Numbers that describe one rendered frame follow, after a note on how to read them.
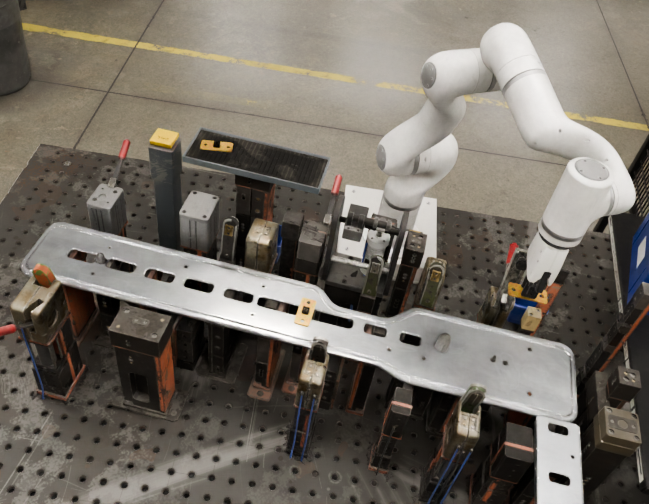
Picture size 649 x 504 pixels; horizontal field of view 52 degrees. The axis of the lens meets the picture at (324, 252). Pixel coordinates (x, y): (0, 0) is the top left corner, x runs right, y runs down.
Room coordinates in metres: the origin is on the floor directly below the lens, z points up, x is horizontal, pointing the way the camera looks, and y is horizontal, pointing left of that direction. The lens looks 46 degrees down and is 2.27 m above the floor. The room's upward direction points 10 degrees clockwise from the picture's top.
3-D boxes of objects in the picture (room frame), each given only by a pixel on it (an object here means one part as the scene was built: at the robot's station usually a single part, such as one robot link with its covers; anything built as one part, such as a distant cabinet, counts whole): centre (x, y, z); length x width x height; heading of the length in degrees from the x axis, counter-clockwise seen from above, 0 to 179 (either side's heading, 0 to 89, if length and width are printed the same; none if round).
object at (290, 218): (1.24, 0.09, 0.90); 0.05 x 0.05 x 0.40; 84
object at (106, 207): (1.24, 0.59, 0.88); 0.11 x 0.10 x 0.36; 174
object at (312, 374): (0.84, -0.02, 0.87); 0.12 x 0.09 x 0.35; 174
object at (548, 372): (1.01, 0.04, 1.00); 1.38 x 0.22 x 0.02; 84
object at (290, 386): (1.03, 0.02, 0.84); 0.13 x 0.05 x 0.29; 174
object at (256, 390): (1.02, 0.10, 0.84); 0.17 x 0.06 x 0.29; 174
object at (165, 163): (1.40, 0.47, 0.92); 0.08 x 0.08 x 0.44; 84
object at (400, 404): (0.82, -0.23, 0.84); 0.11 x 0.08 x 0.29; 174
